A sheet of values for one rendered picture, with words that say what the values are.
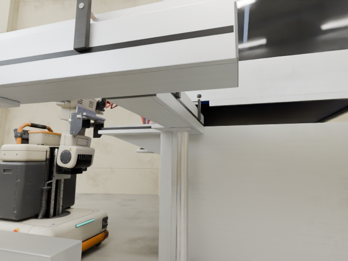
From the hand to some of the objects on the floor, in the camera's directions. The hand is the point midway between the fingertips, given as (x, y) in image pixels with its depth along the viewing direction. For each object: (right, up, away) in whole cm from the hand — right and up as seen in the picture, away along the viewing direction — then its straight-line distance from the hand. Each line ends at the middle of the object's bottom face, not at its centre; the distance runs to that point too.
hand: (145, 125), depth 137 cm
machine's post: (+13, -89, -28) cm, 95 cm away
